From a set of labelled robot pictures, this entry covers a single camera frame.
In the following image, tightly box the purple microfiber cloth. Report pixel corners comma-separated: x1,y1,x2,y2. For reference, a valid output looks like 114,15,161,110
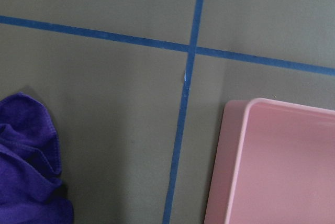
1,93,74,223

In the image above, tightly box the pink plastic tray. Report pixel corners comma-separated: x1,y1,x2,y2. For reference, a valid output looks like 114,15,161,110
204,98,334,223

